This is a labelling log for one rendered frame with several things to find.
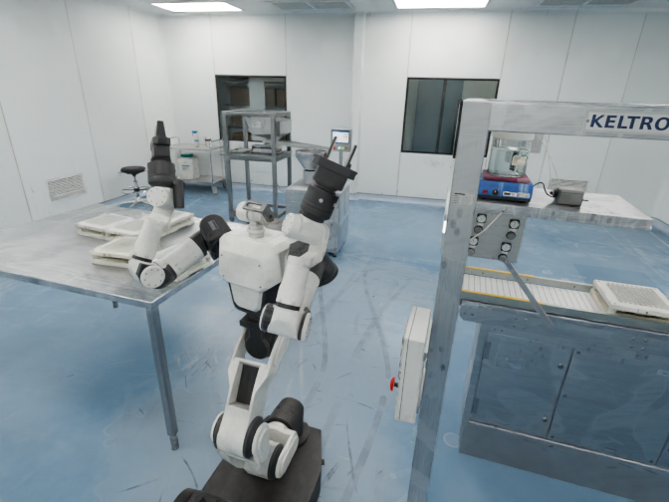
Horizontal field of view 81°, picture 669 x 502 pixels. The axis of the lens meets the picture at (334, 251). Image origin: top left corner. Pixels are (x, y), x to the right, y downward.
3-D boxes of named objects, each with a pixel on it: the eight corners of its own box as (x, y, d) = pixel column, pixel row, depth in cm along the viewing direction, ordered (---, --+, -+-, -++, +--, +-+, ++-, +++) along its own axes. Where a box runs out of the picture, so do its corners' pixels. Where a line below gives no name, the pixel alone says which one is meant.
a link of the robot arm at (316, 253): (305, 215, 104) (293, 264, 102) (333, 224, 108) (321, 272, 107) (294, 216, 109) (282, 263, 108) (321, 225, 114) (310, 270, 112)
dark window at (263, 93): (220, 139, 729) (214, 74, 687) (220, 139, 730) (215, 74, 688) (287, 143, 702) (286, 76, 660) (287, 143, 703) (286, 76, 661)
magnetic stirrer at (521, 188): (476, 199, 155) (479, 176, 151) (475, 188, 174) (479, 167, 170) (531, 205, 149) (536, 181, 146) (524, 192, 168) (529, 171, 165)
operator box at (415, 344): (393, 419, 105) (403, 338, 95) (403, 378, 120) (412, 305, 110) (416, 425, 103) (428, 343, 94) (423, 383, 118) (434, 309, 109)
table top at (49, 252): (-78, 259, 211) (-80, 253, 210) (96, 207, 308) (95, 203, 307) (151, 310, 169) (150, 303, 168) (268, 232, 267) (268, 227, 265)
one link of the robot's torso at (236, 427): (223, 444, 151) (256, 325, 163) (264, 457, 146) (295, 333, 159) (202, 450, 137) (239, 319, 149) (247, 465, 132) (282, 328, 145)
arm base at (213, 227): (198, 251, 154) (219, 233, 160) (222, 268, 150) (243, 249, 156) (189, 228, 142) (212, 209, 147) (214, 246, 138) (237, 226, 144)
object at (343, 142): (329, 184, 455) (330, 128, 432) (331, 182, 465) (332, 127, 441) (347, 185, 451) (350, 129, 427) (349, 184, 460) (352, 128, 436)
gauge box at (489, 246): (459, 255, 161) (467, 208, 154) (460, 246, 171) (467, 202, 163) (517, 263, 155) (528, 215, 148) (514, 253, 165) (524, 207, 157)
